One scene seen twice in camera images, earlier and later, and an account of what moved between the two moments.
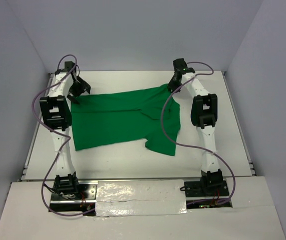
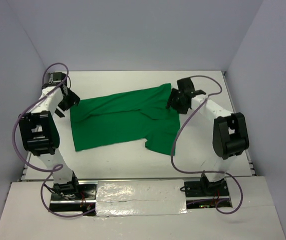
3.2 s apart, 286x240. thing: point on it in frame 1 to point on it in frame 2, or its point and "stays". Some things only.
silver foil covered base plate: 139,197 stays
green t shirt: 102,119 stays
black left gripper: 85,86 to 74,99
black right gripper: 171,85 to 175,94
